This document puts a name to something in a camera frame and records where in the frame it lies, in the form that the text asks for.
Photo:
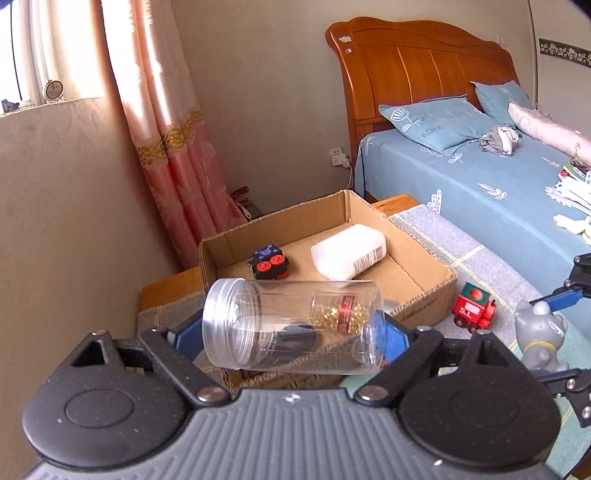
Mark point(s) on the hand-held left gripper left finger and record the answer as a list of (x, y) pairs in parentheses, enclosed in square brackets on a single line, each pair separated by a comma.
[(187, 339)]

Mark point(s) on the small round clock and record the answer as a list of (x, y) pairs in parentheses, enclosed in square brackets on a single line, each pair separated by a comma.
[(53, 90)]

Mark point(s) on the wooden headboard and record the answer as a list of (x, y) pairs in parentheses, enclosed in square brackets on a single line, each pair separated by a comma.
[(415, 69)]

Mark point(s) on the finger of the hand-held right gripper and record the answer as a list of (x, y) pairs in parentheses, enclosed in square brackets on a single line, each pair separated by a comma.
[(577, 392), (561, 300)]

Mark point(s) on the red toy train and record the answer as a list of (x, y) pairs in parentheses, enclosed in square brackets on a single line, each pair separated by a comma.
[(471, 307)]

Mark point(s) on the black toy train car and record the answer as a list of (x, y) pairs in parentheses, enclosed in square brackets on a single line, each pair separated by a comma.
[(268, 265)]

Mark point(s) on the cardboard box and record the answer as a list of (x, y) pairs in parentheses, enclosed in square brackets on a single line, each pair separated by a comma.
[(406, 281)]

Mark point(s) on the crumpled grey cloth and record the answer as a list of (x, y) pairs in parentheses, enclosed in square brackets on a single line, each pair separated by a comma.
[(498, 141)]

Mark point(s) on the white wall socket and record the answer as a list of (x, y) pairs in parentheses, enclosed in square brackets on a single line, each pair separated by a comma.
[(338, 156)]

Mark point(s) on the plaid blanket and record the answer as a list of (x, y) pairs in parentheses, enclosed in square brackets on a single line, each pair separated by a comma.
[(461, 249)]

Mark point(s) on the white paper cutouts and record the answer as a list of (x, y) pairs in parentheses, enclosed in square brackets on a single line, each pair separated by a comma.
[(572, 198)]

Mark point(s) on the blue printed bedsheet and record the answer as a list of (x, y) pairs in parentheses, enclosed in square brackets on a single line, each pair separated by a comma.
[(485, 170)]

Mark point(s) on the clear jar with gold pins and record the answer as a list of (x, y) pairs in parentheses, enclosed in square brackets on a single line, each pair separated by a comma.
[(277, 309)]

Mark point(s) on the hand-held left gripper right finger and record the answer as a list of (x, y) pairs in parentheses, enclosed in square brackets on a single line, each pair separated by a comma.
[(395, 341)]

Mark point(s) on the black oval device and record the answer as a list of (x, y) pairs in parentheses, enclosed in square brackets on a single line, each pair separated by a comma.
[(298, 339)]

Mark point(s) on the dark red bag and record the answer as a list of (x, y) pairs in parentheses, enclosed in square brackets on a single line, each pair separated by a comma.
[(242, 198)]

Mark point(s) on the blue pillow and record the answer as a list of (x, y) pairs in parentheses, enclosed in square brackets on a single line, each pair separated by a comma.
[(429, 124), (501, 97)]

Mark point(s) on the white plastic box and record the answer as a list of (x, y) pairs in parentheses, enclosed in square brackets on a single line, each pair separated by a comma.
[(341, 254)]

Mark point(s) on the colourful printed packet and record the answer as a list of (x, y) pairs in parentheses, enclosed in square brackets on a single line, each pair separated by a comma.
[(577, 168)]

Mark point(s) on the window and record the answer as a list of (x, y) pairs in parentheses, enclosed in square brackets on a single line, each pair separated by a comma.
[(69, 46)]

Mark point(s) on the pink pillow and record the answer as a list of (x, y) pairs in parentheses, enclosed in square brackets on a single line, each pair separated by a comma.
[(549, 127)]

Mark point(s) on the pink curtain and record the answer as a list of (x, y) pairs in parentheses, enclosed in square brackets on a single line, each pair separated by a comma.
[(175, 138)]

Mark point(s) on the grey figure toy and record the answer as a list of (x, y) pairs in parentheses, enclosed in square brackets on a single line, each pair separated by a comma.
[(538, 341)]

